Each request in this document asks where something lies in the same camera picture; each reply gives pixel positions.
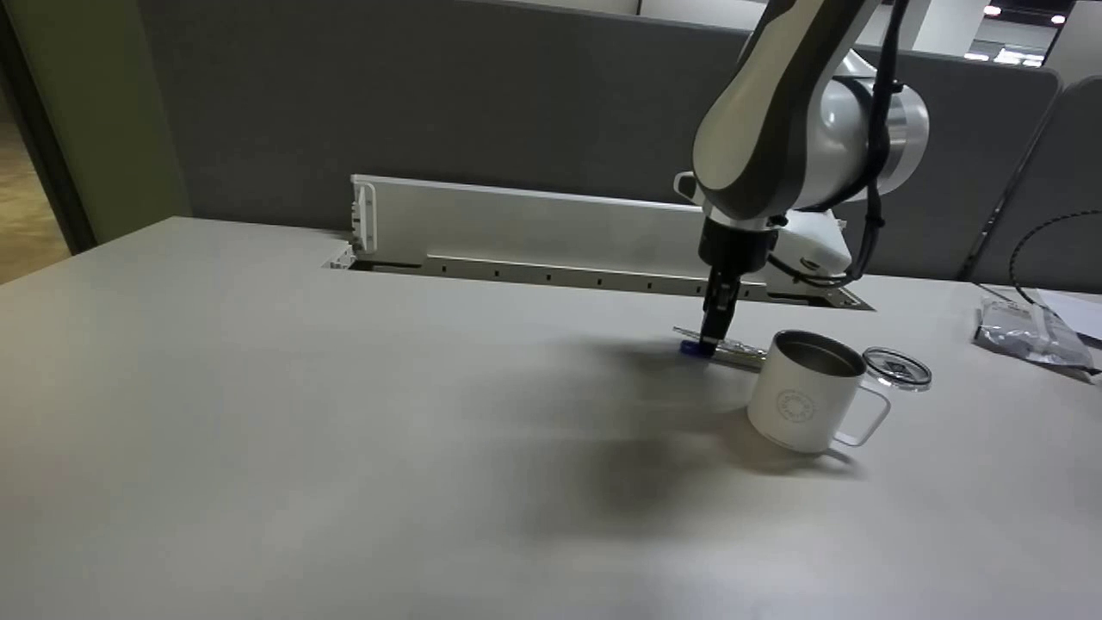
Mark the white metal mug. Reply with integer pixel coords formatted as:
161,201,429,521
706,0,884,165
744,328,895,462

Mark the long grey partition panel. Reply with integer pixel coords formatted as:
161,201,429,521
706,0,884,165
133,0,1064,282

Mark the blue capped marker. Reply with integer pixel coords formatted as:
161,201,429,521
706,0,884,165
674,333,769,376

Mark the dark door frame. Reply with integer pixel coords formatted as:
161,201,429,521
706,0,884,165
0,0,101,258

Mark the white hinged cable tray flap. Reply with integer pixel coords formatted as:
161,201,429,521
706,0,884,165
329,172,875,314

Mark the grey partition panel rounded corner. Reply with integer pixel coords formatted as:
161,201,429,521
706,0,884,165
966,73,1102,293

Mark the clear plastic bag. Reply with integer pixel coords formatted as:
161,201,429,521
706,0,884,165
971,282,1102,379

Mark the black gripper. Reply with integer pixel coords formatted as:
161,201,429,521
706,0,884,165
697,218,783,353

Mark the thin black looping cable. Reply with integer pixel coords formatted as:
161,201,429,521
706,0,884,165
1007,203,1102,309

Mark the white wrist mount box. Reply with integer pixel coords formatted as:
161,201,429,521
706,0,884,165
774,206,860,287

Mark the black cable on robot arm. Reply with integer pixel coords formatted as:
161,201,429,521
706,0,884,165
769,0,916,293

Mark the white paper sheet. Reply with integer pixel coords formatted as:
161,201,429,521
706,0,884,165
1028,287,1102,352

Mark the round metal lid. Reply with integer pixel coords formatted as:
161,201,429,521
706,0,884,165
856,345,938,396

